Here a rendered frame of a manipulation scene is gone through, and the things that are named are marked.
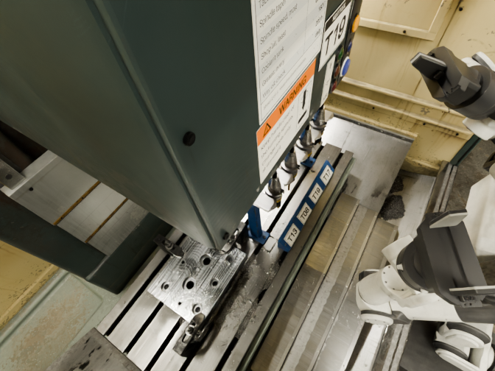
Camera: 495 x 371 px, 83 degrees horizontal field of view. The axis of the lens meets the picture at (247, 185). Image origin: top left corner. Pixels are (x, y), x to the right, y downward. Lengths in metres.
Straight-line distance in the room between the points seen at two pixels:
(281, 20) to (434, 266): 0.36
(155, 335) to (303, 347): 0.55
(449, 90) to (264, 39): 0.43
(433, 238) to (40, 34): 0.47
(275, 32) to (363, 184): 1.31
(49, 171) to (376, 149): 1.40
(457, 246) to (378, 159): 1.15
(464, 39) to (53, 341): 2.09
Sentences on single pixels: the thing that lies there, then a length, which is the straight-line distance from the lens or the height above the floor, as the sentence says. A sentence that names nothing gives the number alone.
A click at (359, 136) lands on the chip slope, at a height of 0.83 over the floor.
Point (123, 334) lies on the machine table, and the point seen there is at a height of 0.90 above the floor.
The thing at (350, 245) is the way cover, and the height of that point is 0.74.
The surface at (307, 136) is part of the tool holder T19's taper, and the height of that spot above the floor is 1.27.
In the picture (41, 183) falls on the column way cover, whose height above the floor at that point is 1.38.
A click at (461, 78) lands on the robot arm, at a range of 0.64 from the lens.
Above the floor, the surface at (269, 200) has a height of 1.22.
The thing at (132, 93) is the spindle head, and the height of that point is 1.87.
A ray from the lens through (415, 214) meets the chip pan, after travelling 1.62.
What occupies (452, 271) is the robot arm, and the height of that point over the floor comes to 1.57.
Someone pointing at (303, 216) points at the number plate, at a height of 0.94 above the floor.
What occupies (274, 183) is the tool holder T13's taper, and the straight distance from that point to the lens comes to 0.84.
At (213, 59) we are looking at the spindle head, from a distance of 0.22.
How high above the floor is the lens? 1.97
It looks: 56 degrees down
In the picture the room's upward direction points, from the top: 9 degrees counter-clockwise
